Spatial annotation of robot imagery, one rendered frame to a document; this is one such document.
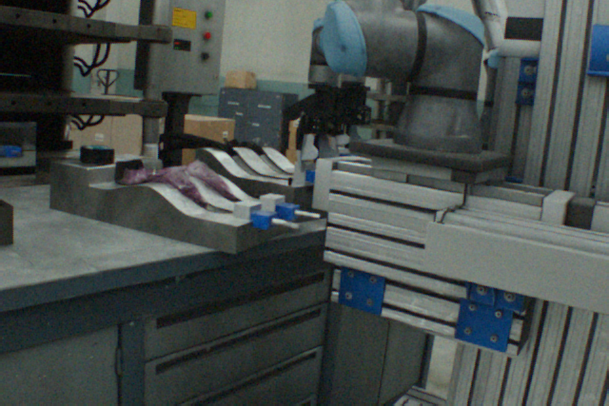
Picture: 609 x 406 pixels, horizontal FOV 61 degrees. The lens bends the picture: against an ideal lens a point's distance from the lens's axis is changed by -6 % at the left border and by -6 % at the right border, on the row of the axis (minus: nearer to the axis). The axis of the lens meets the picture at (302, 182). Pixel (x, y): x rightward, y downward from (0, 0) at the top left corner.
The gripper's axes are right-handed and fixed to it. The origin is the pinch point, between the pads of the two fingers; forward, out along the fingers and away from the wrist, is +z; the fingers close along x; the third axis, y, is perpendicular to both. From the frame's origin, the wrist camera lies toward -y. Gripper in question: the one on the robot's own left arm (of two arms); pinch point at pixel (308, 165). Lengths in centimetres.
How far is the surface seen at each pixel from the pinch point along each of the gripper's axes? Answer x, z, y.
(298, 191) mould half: -5.4, 5.4, 2.2
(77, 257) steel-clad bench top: -60, 13, 1
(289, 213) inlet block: -17.9, 7.4, 11.0
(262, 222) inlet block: -28.4, 7.6, 13.4
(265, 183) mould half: -7.0, 5.2, -7.0
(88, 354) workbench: -59, 31, 3
